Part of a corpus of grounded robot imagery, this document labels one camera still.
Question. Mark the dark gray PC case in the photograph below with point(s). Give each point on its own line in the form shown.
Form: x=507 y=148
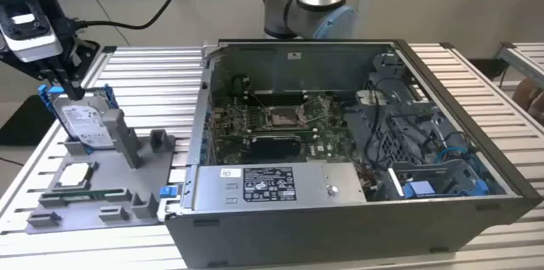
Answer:
x=297 y=238

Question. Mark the black heatsink block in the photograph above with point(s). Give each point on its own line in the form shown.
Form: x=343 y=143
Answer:
x=273 y=148

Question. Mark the brown cardboard box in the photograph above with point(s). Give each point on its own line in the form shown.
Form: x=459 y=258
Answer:
x=531 y=98

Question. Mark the silver CPU chip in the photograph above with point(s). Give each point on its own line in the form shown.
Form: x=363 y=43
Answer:
x=75 y=175

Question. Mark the metal slat side table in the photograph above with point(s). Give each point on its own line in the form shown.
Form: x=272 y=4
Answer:
x=527 y=56

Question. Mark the CPU socket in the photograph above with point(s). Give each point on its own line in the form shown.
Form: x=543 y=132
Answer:
x=283 y=118

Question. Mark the hard disk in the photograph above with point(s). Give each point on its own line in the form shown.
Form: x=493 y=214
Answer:
x=80 y=120

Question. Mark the green RAM stick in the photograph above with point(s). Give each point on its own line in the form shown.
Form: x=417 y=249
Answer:
x=84 y=193

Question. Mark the blue case latch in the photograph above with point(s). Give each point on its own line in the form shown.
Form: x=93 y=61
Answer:
x=165 y=193

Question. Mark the gray metal disk bay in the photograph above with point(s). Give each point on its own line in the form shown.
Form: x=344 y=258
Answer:
x=445 y=168

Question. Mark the black box under side table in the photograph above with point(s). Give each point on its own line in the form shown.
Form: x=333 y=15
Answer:
x=488 y=67

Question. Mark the black RAM slot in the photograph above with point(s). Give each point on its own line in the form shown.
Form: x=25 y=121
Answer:
x=280 y=101
x=280 y=94

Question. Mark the green motherboard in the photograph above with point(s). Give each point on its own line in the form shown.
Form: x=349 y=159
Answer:
x=331 y=136

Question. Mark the gray parts rack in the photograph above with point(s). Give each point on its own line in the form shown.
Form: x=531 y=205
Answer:
x=111 y=174

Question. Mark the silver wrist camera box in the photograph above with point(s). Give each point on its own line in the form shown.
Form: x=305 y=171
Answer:
x=33 y=47

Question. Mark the silver power supply with label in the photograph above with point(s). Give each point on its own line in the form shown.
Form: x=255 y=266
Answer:
x=212 y=193

